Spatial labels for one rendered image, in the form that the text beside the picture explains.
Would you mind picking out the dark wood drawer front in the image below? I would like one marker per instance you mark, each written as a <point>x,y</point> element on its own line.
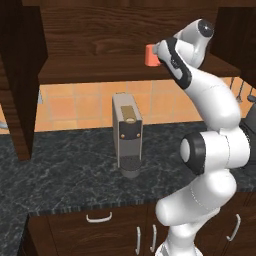
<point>66,218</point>

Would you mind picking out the dark wood wall cabinet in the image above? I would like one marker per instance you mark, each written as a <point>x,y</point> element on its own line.
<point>100,40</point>

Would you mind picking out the dark wood cabinet door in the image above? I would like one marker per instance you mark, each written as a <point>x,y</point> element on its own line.
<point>20,83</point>
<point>236,36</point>

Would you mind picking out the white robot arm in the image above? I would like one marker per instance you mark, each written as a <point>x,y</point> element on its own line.
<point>213,100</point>

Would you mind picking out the dark wood cupboard door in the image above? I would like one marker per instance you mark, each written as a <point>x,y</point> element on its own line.
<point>240,246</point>
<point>159,238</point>
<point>90,241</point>

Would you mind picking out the dark grey appliance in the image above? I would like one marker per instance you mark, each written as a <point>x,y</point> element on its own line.
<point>250,123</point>

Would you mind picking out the grey coffee machine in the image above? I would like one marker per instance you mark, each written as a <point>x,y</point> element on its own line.
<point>128,133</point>

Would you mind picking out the red cup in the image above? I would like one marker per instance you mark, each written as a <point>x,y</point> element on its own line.
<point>150,56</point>

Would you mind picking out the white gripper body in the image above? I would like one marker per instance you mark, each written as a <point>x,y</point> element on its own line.
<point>162,51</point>

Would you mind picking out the grey hanging utensil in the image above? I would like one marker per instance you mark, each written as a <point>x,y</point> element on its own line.
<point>240,93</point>
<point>231,83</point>
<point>252,98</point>

